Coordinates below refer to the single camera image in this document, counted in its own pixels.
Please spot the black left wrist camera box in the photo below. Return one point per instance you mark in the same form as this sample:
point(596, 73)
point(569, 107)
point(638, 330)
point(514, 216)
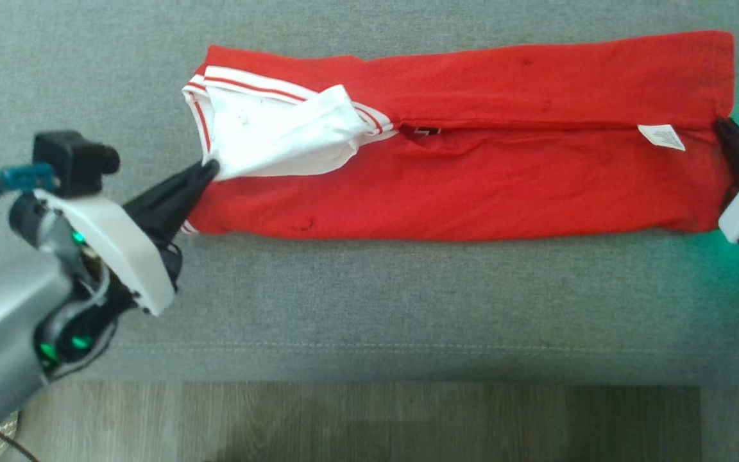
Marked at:
point(71, 160)

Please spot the red jersey with white stripes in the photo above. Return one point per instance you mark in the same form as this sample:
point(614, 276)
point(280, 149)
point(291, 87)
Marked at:
point(504, 186)

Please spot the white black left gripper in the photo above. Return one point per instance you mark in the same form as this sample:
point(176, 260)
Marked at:
point(119, 250)

